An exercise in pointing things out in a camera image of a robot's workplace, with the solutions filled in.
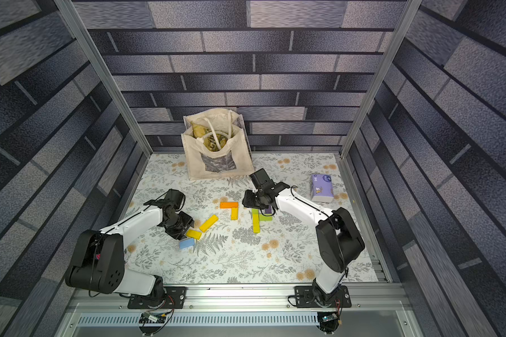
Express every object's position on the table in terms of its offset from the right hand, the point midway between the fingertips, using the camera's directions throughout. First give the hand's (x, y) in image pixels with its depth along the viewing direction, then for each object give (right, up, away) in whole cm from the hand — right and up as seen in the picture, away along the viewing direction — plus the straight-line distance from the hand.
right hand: (244, 201), depth 88 cm
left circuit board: (-33, -38, -17) cm, 53 cm away
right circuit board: (+31, -39, -16) cm, 52 cm away
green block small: (+4, -6, +9) cm, 12 cm away
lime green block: (+11, -9, +7) cm, 16 cm away
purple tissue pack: (+37, +5, +9) cm, 38 cm away
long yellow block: (-16, -11, +4) cm, 20 cm away
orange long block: (-8, -3, +10) cm, 13 cm away
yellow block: (+5, -10, +4) cm, 12 cm away
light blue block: (-25, -18, -1) cm, 30 cm away
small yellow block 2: (-22, -15, +1) cm, 27 cm away
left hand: (-22, -11, +1) cm, 25 cm away
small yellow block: (-5, -7, +7) cm, 11 cm away
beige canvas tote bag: (-13, +26, +7) cm, 30 cm away
